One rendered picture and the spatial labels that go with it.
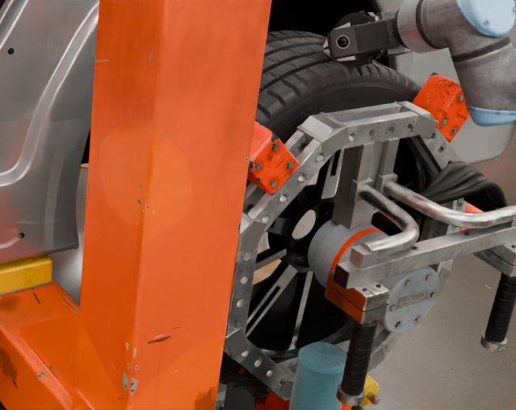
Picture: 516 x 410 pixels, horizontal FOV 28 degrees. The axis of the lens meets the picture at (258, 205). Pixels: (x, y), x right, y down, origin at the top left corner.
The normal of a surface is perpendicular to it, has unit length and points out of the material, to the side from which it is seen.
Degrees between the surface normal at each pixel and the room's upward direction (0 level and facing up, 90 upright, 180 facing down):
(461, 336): 0
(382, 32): 65
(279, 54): 13
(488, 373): 0
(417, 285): 90
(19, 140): 90
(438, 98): 55
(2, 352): 90
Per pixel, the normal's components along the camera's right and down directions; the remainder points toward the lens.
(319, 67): 0.00, -0.85
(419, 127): 0.59, 0.42
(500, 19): 0.54, -0.13
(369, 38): 0.07, 0.02
